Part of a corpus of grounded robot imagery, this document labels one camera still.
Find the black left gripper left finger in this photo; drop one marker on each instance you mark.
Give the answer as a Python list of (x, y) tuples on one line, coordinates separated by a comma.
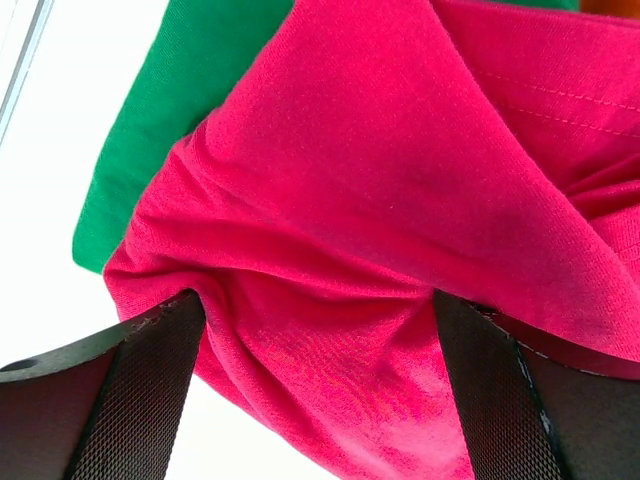
[(107, 406)]

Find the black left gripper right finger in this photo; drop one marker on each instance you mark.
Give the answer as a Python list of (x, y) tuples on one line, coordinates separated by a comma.
[(534, 406)]

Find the pink t shirt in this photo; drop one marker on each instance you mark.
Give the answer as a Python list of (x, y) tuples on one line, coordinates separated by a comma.
[(377, 151)]

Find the green t shirt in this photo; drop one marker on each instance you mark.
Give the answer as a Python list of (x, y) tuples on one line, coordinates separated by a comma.
[(201, 50)]

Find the orange t shirt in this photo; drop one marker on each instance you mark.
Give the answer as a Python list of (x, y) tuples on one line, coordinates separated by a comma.
[(629, 9)]

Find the left aluminium corner post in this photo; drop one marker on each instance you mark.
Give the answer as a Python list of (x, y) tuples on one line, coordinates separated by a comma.
[(22, 25)]

